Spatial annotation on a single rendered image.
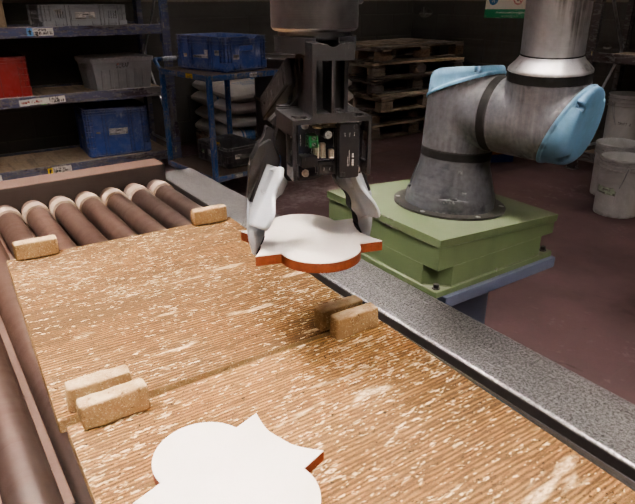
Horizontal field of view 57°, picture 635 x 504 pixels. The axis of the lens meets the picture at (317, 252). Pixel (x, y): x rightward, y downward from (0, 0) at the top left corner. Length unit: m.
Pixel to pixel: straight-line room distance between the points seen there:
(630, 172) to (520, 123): 3.20
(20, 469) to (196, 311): 0.26
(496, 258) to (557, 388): 0.36
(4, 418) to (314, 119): 0.40
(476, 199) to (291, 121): 0.54
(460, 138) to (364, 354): 0.45
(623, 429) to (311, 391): 0.29
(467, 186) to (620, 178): 3.14
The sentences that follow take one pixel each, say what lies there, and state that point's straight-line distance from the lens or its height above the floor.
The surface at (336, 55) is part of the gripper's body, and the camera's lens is 0.49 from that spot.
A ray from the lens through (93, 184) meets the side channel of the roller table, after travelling 1.30.
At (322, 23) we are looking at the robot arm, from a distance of 0.50.
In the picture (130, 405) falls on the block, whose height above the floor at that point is 0.95.
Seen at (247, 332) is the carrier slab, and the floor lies 0.94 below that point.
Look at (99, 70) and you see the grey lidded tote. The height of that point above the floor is 0.79.
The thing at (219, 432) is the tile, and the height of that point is 0.95.
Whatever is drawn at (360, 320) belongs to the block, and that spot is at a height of 0.95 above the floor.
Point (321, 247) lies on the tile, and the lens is 0.57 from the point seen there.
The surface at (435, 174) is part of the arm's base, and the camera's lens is 0.97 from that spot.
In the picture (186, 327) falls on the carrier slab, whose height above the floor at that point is 0.94.
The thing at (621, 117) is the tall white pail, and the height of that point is 0.45.
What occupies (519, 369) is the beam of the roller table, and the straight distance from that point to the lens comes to 0.68.
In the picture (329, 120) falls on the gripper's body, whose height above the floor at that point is 1.19.
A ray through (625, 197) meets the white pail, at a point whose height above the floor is 0.14.
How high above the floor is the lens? 1.28
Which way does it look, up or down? 24 degrees down
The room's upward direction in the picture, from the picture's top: straight up
